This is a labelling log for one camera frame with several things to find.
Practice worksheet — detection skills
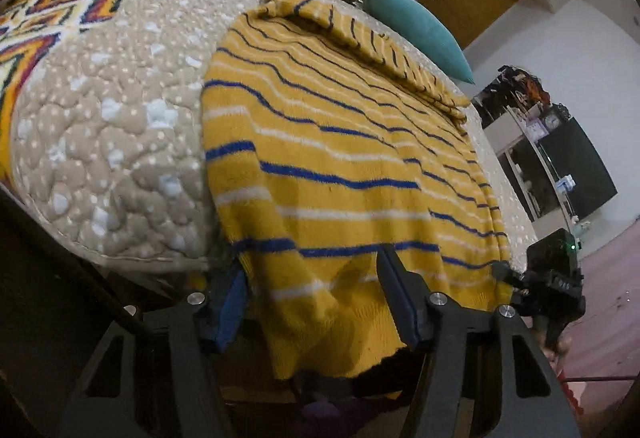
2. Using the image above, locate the yellow blue striped knit sweater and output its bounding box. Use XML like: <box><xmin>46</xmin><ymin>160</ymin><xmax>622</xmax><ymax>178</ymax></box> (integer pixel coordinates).
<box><xmin>202</xmin><ymin>0</ymin><xmax>511</xmax><ymax>380</ymax></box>

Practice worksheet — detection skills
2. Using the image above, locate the person's right hand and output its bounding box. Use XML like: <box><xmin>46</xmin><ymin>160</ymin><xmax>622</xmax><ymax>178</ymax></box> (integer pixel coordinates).
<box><xmin>532</xmin><ymin>328</ymin><xmax>572</xmax><ymax>372</ymax></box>

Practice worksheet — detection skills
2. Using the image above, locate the black television screen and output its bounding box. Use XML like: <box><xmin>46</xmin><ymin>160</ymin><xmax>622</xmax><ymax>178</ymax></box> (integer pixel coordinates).
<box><xmin>537</xmin><ymin>118</ymin><xmax>617</xmax><ymax>219</ymax></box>

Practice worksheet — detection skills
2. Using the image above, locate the white cluttered shelf unit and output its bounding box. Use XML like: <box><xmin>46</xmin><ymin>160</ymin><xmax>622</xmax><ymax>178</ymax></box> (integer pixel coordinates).
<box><xmin>472</xmin><ymin>65</ymin><xmax>578</xmax><ymax>238</ymax></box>

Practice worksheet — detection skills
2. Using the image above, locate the beige dotted quilted bedspread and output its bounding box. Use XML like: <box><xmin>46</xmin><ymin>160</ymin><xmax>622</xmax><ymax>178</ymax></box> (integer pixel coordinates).
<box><xmin>10</xmin><ymin>0</ymin><xmax>536</xmax><ymax>273</ymax></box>

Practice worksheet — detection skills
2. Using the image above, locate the teal knit pillow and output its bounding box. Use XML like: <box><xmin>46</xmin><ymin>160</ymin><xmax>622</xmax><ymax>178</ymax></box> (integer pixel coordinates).
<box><xmin>362</xmin><ymin>0</ymin><xmax>474</xmax><ymax>84</ymax></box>

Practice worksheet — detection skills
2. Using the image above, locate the geometric orange patterned blanket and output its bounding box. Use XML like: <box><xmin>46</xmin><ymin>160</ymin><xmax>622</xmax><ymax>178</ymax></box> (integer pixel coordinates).
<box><xmin>1</xmin><ymin>0</ymin><xmax>124</xmax><ymax>184</ymax></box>

